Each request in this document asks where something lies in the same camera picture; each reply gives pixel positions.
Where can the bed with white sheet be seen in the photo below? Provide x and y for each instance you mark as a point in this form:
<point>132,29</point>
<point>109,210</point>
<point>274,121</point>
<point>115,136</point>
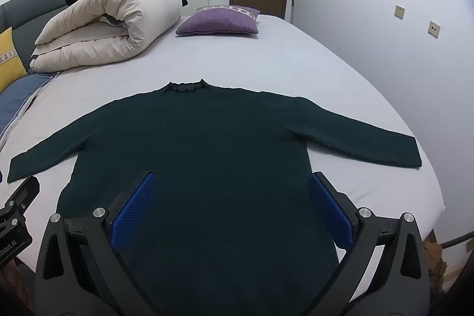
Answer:
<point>259,57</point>

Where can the purple pillow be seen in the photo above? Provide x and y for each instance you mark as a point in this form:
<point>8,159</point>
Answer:
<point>218,21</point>

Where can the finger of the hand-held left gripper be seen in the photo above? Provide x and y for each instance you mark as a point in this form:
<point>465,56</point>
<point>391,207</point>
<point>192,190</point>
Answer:
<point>24,194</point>

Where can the rolled beige duvet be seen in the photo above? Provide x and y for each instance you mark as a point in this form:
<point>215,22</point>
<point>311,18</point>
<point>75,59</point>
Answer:
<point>111,27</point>

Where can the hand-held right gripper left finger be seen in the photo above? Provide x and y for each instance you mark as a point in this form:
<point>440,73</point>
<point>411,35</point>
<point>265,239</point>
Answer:
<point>136,214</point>

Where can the grey padded headboard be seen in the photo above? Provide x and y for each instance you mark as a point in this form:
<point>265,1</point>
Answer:
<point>29,7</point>

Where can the beige wall socket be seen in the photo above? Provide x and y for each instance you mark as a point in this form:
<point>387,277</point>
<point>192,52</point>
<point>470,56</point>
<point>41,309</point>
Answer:
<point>399,12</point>
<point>434,29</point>

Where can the blue blanket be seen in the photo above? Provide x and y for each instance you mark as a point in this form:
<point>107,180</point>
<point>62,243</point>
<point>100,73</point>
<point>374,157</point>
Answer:
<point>18,97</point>

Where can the yellow pillow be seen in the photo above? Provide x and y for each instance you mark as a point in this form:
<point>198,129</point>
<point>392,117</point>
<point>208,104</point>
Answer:
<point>9,60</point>

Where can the brown cardboard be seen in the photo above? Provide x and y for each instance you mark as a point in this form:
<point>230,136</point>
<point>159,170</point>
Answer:
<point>437,260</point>

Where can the dark green sweater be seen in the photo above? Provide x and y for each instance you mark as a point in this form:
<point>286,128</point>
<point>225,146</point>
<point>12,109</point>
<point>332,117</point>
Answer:
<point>222,153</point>

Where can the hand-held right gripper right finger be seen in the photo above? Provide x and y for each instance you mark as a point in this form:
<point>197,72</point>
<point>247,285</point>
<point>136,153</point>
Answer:
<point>330,214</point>

